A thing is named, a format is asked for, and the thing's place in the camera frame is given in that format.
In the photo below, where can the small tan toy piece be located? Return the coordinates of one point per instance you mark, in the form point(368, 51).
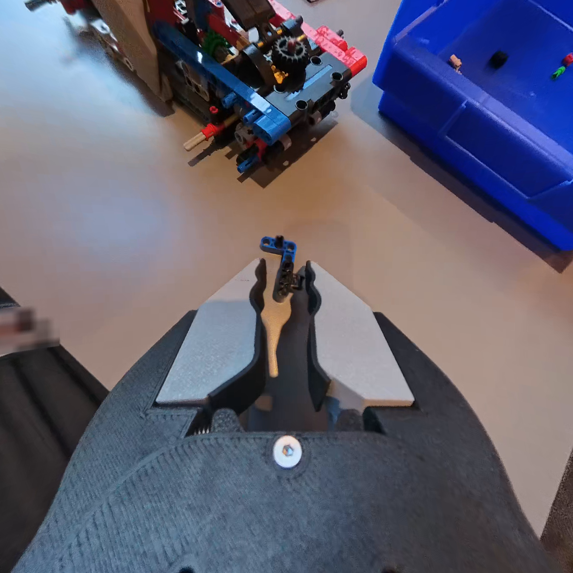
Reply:
point(455, 62)

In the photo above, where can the small black toy connector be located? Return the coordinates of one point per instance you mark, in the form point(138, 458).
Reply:
point(284, 280)

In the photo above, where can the small green red toy piece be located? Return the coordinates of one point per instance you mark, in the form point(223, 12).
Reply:
point(562, 67)

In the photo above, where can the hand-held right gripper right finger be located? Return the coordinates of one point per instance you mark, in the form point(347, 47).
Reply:
point(358, 358)

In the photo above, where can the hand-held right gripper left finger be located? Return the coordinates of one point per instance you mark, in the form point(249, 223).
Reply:
point(215, 353)

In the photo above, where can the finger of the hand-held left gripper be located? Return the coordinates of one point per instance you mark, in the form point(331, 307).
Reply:
point(130, 31)

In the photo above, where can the blue plastic bin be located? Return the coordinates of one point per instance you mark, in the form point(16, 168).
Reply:
point(492, 134)

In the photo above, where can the partly built toy car chassis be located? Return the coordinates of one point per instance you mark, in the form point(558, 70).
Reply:
point(291, 85)

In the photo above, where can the small black toy piece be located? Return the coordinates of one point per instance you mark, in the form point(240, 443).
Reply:
point(498, 59)

